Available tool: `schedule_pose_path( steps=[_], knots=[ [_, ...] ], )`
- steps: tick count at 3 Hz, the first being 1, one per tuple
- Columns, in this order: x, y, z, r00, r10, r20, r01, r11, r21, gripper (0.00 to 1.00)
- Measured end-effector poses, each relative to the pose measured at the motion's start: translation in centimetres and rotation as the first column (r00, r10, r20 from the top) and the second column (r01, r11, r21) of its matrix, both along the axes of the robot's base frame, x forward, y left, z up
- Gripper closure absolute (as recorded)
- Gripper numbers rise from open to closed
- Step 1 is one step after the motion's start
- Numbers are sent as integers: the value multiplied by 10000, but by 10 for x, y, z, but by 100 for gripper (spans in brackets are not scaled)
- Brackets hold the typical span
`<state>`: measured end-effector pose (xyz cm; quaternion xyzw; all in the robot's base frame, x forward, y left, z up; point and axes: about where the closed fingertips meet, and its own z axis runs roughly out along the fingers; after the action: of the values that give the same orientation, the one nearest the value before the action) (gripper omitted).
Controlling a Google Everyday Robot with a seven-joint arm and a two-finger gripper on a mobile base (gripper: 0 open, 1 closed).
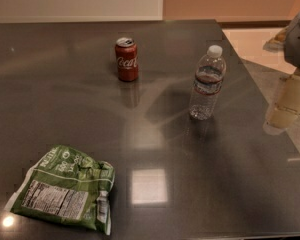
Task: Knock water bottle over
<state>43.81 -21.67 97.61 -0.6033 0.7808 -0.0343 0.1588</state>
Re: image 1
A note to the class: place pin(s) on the clear plastic water bottle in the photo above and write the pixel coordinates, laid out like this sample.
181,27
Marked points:
209,76

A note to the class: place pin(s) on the red Coca-Cola can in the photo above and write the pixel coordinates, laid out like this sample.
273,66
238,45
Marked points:
126,59

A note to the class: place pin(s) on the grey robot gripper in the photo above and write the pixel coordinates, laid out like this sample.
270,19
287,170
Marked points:
298,42

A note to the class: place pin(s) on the green snack bag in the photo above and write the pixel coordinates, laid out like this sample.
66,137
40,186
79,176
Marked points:
68,187

